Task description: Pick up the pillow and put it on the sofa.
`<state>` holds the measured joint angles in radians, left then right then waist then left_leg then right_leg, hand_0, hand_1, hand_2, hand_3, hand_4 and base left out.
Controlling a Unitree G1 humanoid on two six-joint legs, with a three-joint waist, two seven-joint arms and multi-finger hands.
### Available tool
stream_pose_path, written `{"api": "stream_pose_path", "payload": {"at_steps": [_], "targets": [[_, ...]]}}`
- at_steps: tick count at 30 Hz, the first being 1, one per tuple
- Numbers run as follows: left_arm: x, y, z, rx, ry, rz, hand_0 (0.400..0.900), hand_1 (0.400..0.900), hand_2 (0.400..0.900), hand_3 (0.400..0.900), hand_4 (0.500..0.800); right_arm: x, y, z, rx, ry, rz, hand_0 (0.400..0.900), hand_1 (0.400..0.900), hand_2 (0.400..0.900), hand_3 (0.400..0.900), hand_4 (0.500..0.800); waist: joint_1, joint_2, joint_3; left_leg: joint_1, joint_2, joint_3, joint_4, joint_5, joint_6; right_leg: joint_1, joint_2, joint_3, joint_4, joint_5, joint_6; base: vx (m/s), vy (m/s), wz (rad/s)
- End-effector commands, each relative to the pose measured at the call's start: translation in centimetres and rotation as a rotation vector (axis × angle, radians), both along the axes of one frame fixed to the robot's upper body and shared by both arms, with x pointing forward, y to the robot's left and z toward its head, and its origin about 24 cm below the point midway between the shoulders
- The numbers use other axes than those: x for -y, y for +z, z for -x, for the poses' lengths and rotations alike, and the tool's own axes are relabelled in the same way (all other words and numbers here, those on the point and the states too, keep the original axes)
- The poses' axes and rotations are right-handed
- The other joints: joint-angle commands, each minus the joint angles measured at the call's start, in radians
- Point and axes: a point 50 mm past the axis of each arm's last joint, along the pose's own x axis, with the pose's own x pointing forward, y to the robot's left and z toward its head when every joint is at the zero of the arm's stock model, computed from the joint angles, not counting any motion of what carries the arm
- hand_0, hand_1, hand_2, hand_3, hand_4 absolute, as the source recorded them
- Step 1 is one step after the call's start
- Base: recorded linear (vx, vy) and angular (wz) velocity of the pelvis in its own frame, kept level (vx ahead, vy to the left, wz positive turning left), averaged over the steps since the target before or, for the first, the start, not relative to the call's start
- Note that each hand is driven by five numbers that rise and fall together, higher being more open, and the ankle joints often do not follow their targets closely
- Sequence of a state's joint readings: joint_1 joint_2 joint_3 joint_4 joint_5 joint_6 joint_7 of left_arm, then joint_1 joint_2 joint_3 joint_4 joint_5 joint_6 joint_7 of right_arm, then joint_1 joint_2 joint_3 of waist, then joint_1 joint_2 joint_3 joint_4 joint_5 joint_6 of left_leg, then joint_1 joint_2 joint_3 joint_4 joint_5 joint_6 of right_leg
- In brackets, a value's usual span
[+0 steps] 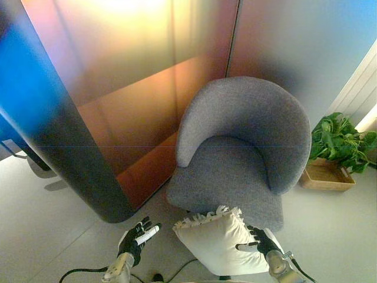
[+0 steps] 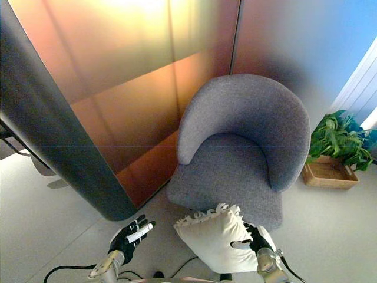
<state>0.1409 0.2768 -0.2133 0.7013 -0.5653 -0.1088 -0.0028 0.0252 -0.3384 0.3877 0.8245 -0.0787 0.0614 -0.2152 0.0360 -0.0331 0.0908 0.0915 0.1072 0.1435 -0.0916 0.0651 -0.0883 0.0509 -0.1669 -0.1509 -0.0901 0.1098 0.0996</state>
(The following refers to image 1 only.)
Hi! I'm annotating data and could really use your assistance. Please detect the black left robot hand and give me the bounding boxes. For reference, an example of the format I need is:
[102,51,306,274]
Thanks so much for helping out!
[117,216,163,268]

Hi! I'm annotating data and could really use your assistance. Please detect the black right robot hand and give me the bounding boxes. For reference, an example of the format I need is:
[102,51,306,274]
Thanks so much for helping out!
[235,224,285,257]

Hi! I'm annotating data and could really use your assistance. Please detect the white fringed pillow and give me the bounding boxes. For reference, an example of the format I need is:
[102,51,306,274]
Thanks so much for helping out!
[172,205,285,275]

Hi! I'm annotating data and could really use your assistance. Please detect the wooden planter box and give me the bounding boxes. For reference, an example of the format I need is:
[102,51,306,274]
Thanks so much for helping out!
[299,157,357,193]

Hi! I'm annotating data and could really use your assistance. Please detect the green leafy plant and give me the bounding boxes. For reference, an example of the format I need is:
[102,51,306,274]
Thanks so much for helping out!
[310,111,377,175]

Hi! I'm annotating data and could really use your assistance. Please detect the dark chair with metal leg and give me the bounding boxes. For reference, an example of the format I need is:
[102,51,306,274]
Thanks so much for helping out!
[0,138,58,179]

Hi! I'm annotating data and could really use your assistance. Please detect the dark rounded partition panel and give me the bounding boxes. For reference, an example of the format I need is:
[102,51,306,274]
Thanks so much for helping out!
[0,0,140,225]

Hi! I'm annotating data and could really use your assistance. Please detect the grey upholstered tub armchair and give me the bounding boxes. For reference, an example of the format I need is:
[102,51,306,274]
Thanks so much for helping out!
[165,75,312,233]

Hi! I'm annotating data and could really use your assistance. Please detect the white slatted panel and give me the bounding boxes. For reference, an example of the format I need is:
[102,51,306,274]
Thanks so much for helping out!
[332,41,377,133]

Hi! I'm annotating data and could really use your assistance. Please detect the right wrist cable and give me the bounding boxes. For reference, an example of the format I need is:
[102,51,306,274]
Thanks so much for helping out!
[290,255,318,283]

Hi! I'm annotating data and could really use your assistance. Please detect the black floor cable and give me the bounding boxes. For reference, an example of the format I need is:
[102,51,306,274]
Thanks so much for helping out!
[129,258,201,283]

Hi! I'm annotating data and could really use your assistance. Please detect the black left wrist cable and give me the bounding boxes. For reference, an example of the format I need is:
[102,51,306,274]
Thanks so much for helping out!
[58,266,110,283]

